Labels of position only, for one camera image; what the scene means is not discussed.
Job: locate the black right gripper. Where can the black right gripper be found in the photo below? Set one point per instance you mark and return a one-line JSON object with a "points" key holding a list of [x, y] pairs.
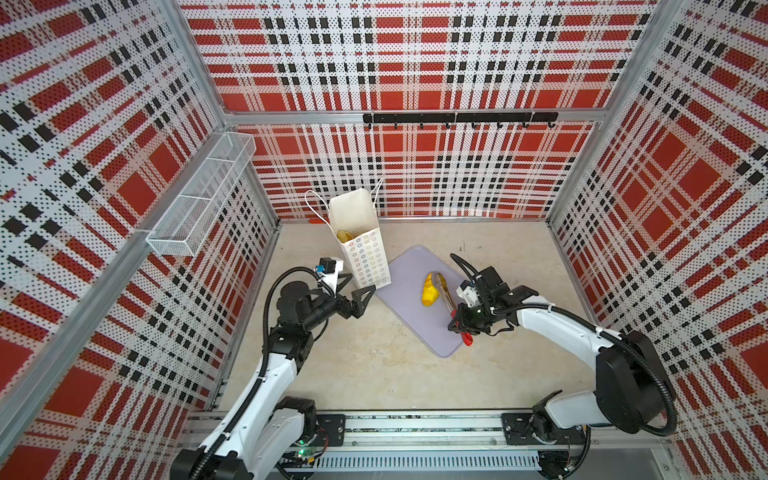
{"points": [[462, 322]]}

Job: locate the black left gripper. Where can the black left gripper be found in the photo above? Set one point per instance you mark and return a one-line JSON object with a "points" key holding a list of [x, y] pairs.
{"points": [[355, 307]]}

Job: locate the red-handled steel tongs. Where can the red-handled steel tongs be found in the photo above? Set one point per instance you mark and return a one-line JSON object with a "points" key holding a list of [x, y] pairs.
{"points": [[441, 285]]}

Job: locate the large spiral fake bread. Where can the large spiral fake bread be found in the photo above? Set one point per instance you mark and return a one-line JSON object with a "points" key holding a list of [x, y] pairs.
{"points": [[344, 236]]}

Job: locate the yellow pear-shaped fake bread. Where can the yellow pear-shaped fake bread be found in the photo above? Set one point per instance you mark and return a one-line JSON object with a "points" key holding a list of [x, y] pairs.
{"points": [[430, 292]]}

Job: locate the white flowered paper bag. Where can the white flowered paper bag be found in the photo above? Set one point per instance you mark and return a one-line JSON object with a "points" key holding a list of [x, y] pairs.
{"points": [[355, 212]]}

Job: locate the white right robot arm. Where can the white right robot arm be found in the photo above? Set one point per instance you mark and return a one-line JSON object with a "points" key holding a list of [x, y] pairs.
{"points": [[632, 390]]}

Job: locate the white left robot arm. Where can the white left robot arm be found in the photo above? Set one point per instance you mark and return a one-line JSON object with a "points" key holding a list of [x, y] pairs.
{"points": [[265, 422]]}

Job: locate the lilac plastic tray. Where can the lilac plastic tray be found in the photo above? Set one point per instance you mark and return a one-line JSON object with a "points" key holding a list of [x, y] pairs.
{"points": [[404, 296]]}

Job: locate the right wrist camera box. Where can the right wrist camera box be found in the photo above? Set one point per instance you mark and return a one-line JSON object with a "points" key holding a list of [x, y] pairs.
{"points": [[468, 294]]}

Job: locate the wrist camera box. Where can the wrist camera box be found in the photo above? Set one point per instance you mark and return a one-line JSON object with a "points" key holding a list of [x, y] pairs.
{"points": [[468, 294], [328, 271]]}

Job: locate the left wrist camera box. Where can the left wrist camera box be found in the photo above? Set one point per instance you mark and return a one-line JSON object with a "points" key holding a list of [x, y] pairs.
{"points": [[328, 271]]}

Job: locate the wire mesh wall basket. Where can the wire mesh wall basket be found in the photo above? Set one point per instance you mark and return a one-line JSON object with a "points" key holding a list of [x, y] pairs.
{"points": [[186, 224]]}

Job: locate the black wall hook rail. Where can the black wall hook rail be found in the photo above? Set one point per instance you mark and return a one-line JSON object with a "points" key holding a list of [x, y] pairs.
{"points": [[524, 118]]}

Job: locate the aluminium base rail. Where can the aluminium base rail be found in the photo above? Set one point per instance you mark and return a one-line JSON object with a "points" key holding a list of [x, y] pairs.
{"points": [[466, 443]]}

